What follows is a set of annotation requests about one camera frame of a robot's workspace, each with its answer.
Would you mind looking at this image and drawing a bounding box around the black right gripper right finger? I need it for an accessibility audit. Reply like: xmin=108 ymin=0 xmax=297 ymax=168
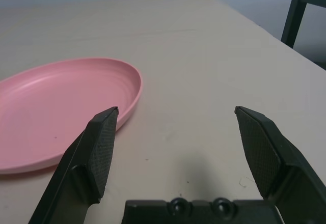
xmin=234 ymin=105 xmax=326 ymax=224

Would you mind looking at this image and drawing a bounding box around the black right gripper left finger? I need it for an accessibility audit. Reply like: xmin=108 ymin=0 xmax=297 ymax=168
xmin=28 ymin=106 xmax=120 ymax=224

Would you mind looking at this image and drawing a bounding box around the pink plastic plate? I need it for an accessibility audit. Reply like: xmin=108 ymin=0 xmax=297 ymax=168
xmin=0 ymin=58 xmax=143 ymax=175

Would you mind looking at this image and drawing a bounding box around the black-legged side table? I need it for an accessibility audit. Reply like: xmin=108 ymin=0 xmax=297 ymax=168
xmin=280 ymin=0 xmax=326 ymax=49

